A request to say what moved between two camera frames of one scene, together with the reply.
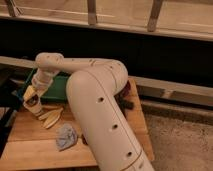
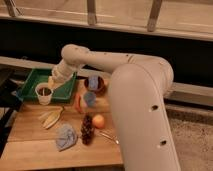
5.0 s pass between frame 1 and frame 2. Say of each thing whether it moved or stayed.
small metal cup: moved
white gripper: moved
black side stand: stayed
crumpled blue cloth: stayed
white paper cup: moved
